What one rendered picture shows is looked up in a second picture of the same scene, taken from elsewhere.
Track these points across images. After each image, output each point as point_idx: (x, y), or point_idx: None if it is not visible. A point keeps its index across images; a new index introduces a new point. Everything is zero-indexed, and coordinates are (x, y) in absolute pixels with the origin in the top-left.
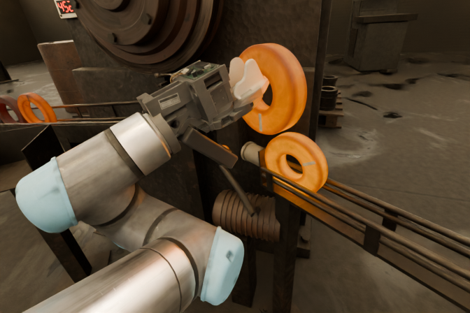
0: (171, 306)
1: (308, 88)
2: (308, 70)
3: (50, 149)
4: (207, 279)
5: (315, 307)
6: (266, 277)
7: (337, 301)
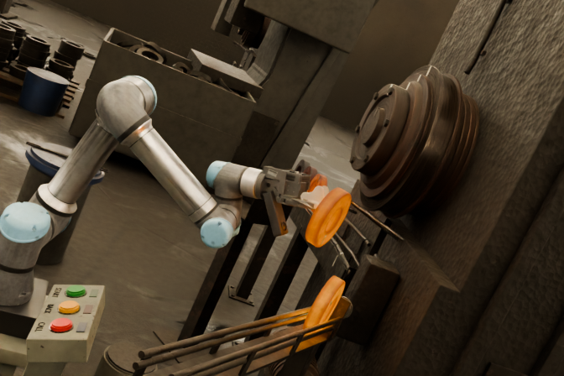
0: (196, 203)
1: (430, 300)
2: (439, 281)
3: None
4: (208, 220)
5: None
6: None
7: None
